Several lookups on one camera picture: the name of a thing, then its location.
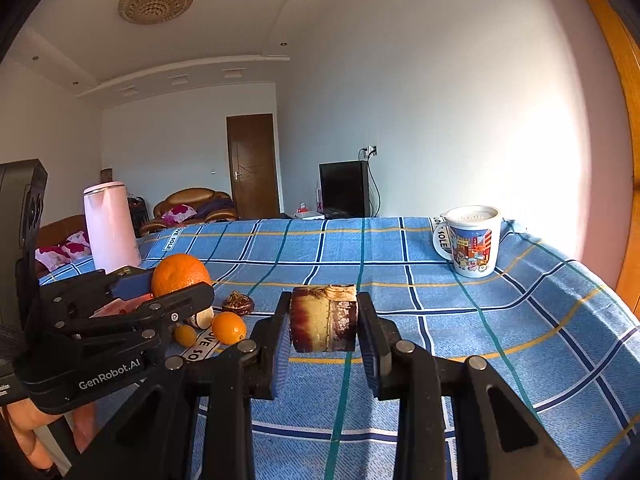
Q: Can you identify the large orange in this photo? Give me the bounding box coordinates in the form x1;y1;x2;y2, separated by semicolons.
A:
151;254;213;297

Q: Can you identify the blue plaid tablecloth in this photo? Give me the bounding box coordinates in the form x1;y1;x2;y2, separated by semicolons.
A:
38;216;640;480

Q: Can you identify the brown leather sofa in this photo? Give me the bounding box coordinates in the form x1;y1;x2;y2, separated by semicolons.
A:
35;214;91;278

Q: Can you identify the black television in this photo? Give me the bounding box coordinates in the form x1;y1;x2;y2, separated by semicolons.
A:
319;160;371;219

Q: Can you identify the small orange tangerine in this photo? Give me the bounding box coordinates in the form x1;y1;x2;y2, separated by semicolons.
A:
212;311;246;346

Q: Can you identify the low tv stand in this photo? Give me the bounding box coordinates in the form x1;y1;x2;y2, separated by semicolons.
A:
294;209;324;220

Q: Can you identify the brown wooden door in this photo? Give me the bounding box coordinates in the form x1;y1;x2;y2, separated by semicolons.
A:
227;114;280;220

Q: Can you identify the pink floral cushion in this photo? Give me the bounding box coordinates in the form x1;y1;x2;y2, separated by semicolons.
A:
160;204;198;226

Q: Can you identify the brown leather armchair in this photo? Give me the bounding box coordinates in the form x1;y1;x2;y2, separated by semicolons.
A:
140;188;239;236

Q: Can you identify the small yellow-green citrus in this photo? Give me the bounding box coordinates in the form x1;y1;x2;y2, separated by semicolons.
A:
172;325;198;348

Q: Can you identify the white mushroom-like fruit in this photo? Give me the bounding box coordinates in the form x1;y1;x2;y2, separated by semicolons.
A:
186;307;215;330

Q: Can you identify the brown mangosteen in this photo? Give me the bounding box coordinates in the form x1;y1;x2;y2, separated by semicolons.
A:
221;290;255;316

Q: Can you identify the left hand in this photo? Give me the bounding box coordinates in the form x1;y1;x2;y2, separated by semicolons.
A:
1;399;98;470

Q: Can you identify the round ceiling lamp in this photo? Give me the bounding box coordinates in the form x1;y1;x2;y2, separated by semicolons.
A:
118;0;194;25

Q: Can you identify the white cartoon mug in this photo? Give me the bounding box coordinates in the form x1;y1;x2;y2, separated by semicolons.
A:
432;205;501;278

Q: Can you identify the pink metal tin box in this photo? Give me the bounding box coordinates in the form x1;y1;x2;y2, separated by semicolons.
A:
92;294;153;318

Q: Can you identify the pink electric kettle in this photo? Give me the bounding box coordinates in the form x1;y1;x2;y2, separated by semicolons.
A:
84;181;141;273

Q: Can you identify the orange wooden door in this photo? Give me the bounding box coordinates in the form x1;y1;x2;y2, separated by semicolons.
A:
580;0;639;315

